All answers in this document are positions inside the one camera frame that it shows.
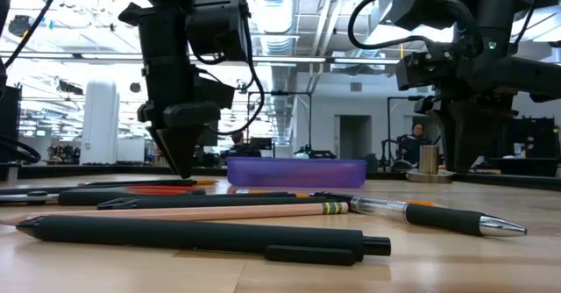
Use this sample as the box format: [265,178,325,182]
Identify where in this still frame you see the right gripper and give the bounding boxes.
[414,42,561,175]

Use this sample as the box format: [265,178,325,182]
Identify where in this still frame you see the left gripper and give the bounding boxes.
[117,1,237,179]

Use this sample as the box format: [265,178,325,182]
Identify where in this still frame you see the natural wood pencil green ferrule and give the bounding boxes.
[0,201,351,227]

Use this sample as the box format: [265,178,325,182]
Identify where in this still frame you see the black scissors red handles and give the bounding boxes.
[0,185,207,207]

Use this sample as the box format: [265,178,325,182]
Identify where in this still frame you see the clear gel pen black grip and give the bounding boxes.
[313,190,529,238]

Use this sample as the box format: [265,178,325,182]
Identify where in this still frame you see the thick matte black clip pen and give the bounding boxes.
[16,215,392,268]

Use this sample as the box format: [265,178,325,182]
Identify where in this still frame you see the purple plastic supply box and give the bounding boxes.
[226,156,368,189]

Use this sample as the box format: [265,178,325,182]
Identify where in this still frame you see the black computer monitor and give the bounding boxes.
[192,117,220,148]

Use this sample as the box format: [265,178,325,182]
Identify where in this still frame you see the white cabinet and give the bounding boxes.
[116,138,146,163]

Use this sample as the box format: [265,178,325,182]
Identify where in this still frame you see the brass cylinder weight on disc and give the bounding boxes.
[405,145,455,184]

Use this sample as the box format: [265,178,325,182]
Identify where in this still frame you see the black equipment rack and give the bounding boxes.
[512,116,558,159]

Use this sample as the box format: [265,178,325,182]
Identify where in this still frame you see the person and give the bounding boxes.
[223,130,263,158]
[396,122,433,167]

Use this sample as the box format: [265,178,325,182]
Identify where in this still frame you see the white building column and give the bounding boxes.
[80,80,121,166]

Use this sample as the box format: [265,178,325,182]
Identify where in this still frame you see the grey door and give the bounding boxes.
[334,114,373,161]

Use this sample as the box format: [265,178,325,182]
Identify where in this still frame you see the long ceiling light strip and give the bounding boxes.
[0,52,402,66]

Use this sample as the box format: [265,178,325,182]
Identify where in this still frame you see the black cabinet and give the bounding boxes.
[0,84,23,165]

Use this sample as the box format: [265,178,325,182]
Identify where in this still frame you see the black metal frame rig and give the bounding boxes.
[386,95,439,154]
[246,89,313,152]

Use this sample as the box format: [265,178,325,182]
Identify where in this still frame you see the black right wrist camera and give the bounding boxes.
[395,49,460,92]

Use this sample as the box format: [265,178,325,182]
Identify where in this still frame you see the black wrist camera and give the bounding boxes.
[395,49,460,92]
[186,0,249,62]

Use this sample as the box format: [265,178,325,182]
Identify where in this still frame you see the black left camera cable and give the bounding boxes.
[188,0,266,137]

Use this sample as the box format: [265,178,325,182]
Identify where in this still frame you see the black camera cable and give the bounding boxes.
[188,0,266,137]
[348,0,442,51]

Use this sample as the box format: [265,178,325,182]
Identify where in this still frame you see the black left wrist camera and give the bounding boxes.
[186,0,249,62]

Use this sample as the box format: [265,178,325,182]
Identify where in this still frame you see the wide silver ceiling duct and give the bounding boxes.
[250,0,303,123]

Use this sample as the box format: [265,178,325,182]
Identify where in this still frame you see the black right camera cable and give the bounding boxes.
[348,0,442,51]

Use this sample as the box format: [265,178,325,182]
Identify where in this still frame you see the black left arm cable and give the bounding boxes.
[2,0,67,69]

